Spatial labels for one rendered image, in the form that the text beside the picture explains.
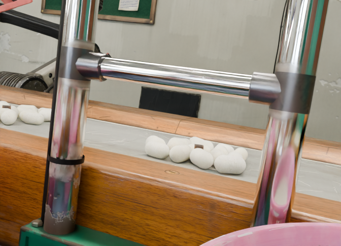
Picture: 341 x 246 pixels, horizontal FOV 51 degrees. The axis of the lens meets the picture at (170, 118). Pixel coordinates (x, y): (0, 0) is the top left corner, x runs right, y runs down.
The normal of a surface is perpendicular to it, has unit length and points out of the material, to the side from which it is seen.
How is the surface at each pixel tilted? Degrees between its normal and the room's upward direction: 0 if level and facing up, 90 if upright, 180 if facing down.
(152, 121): 45
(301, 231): 75
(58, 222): 90
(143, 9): 90
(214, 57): 91
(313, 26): 90
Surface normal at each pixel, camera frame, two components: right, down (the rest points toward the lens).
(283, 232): 0.44, -0.11
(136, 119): -0.14, -0.66
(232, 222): -0.33, 0.06
